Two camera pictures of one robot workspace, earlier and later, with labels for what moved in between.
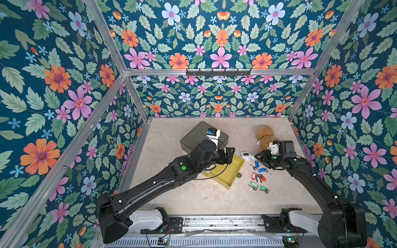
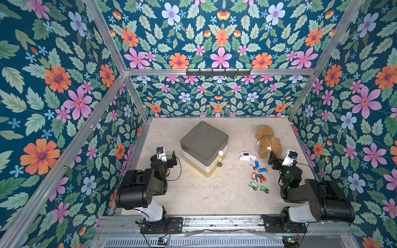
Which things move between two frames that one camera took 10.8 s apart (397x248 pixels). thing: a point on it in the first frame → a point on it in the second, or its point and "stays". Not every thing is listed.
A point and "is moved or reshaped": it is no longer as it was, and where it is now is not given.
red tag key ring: (254, 176) stays
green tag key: (254, 185) stays
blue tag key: (257, 165) stays
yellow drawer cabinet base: (225, 174) is moved or reshaped
